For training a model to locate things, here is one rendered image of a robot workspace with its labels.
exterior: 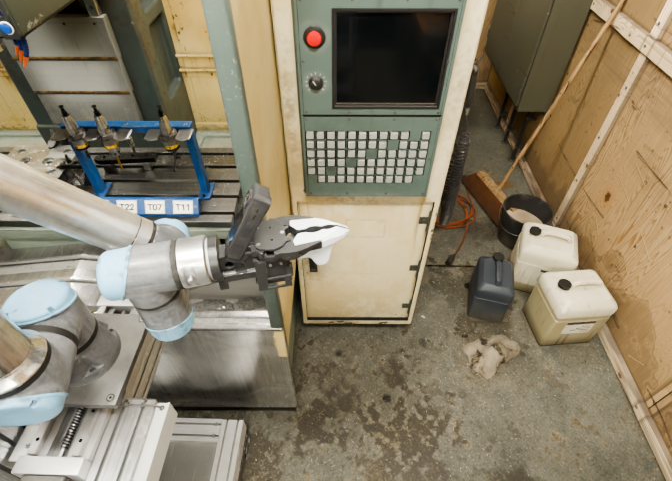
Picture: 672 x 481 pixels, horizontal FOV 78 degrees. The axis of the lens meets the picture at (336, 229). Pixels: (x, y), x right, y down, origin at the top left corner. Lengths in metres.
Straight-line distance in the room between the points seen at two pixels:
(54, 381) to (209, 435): 1.17
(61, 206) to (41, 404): 0.33
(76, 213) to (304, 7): 0.76
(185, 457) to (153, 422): 0.90
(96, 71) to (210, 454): 1.76
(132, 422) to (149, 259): 0.55
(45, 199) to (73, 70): 1.67
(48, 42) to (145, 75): 0.39
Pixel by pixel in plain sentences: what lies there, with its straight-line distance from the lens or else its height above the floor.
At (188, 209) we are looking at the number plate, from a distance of 1.73.
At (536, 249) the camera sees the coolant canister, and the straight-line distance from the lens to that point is 2.50.
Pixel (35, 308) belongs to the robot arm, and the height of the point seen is 1.39.
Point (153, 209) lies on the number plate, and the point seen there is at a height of 0.93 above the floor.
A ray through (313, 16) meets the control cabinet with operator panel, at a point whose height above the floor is 1.65.
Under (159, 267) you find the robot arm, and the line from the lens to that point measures 0.63.
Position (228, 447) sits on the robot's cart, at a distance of 1.94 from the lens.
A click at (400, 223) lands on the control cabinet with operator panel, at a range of 1.72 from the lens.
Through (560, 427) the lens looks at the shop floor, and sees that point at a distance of 2.40.
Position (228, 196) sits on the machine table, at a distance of 1.80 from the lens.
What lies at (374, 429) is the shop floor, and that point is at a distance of 2.16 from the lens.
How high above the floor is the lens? 2.04
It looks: 46 degrees down
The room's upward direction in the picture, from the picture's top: straight up
